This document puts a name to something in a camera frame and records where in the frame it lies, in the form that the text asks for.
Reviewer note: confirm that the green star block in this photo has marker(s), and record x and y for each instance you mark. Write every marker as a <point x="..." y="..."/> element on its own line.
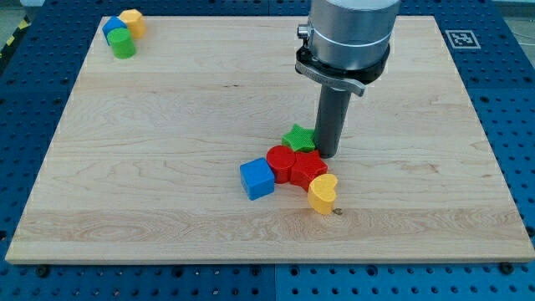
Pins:
<point x="299" y="139"/>

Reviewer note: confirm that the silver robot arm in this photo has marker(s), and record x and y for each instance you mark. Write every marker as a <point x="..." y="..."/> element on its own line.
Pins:
<point x="346" y="42"/>

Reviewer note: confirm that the red star block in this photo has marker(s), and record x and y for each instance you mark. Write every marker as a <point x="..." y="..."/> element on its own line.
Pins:
<point x="307" y="167"/>

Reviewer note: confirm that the red cylinder block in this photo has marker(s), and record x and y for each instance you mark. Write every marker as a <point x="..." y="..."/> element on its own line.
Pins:
<point x="281" y="159"/>

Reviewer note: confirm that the blue cube block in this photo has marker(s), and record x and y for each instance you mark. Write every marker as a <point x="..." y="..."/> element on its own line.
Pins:
<point x="257" y="178"/>

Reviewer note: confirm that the yellow heart block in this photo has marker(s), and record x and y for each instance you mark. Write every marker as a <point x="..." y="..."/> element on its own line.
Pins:
<point x="322" y="193"/>

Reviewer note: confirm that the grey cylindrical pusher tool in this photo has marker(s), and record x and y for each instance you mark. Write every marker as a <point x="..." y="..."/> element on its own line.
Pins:
<point x="332" y="109"/>

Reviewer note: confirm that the wooden board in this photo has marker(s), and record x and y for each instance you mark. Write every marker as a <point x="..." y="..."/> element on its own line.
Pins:
<point x="144" y="165"/>

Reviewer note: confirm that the green cylinder block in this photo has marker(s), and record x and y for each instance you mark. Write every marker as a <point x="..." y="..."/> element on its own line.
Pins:
<point x="121" y="43"/>

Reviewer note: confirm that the yellow hexagon block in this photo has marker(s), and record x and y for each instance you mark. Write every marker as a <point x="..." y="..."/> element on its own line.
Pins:
<point x="135" y="22"/>

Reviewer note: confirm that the white fiducial marker tag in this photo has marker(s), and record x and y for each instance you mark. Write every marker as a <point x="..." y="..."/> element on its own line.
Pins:
<point x="462" y="39"/>

